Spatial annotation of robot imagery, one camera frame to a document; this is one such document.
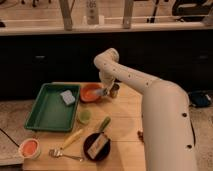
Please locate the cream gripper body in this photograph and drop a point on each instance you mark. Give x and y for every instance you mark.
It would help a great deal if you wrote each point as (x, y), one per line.
(108, 88)

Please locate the grey towel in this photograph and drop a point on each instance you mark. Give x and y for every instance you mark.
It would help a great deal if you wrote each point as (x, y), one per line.
(100, 92)

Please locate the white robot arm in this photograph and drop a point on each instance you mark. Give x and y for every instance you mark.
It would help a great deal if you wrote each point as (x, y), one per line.
(169, 141)

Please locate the red bowl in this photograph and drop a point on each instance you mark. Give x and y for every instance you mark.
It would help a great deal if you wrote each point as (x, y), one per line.
(87, 92)

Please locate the white bowl orange inside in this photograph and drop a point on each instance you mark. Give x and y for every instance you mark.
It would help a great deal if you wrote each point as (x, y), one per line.
(29, 149)

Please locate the small metal cup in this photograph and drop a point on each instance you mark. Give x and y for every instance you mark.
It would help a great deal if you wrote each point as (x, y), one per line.
(114, 90)

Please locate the small green cup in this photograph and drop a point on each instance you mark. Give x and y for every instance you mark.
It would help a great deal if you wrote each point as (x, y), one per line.
(84, 117)

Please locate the blue grey sponge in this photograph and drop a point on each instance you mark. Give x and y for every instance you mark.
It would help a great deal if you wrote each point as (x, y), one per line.
(67, 97)

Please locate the bunch of brown grapes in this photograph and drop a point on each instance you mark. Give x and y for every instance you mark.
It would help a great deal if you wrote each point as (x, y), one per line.
(140, 136)

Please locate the green plastic tray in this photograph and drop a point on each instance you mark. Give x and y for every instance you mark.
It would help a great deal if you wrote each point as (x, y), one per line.
(50, 112)

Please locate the wooden block in pan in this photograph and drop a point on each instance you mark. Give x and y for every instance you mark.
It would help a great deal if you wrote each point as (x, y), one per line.
(97, 146)

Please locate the dark blue floor object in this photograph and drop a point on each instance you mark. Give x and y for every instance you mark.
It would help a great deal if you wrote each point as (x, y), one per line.
(200, 99)

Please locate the black pan green handle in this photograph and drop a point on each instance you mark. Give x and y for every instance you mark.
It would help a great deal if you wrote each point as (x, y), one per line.
(101, 129)

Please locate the yellow handled utensil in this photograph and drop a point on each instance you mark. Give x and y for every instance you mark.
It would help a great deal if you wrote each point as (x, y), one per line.
(72, 138)

